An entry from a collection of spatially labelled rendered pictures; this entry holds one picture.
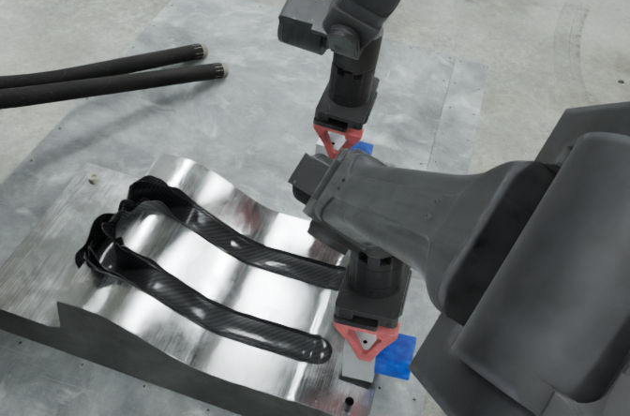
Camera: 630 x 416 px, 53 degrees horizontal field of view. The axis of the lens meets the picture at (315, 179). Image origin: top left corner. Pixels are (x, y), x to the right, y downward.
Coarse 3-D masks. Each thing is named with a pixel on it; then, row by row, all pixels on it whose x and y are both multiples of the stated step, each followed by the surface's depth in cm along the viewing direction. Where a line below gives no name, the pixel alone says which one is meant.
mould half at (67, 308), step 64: (64, 192) 91; (192, 192) 85; (64, 256) 84; (192, 256) 80; (320, 256) 86; (0, 320) 80; (64, 320) 75; (128, 320) 72; (320, 320) 79; (192, 384) 76; (256, 384) 72; (320, 384) 73
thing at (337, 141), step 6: (330, 132) 92; (330, 138) 91; (336, 138) 91; (342, 138) 91; (318, 144) 90; (336, 144) 90; (342, 144) 90; (360, 144) 92; (366, 144) 92; (372, 144) 93; (318, 150) 90; (324, 150) 90; (336, 150) 89; (366, 150) 92; (384, 162) 91; (390, 162) 92; (402, 168) 91
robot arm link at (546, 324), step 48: (576, 144) 19; (624, 144) 17; (576, 192) 17; (624, 192) 16; (528, 240) 18; (576, 240) 17; (624, 240) 16; (528, 288) 17; (576, 288) 16; (624, 288) 16; (480, 336) 17; (528, 336) 16; (576, 336) 16; (624, 336) 16; (528, 384) 16; (576, 384) 16; (624, 384) 15
